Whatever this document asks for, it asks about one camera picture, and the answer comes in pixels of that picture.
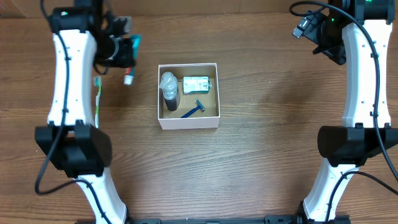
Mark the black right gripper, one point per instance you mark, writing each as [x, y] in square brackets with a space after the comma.
[336, 51]

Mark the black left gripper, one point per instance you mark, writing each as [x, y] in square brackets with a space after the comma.
[125, 58]

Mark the Colgate toothpaste tube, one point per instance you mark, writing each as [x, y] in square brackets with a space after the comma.
[129, 72]

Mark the dark bottle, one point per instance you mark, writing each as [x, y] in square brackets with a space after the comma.
[169, 87]

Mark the green soap bar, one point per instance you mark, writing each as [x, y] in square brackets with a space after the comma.
[193, 85]

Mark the blue disposable razor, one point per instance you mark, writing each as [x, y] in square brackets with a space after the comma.
[192, 111]

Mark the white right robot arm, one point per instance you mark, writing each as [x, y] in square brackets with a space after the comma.
[355, 34]

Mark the green white toothbrush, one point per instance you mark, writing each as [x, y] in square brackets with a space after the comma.
[98, 84]

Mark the white cardboard box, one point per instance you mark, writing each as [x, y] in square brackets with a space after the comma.
[210, 118]

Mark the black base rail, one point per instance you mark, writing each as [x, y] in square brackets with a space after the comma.
[268, 219]

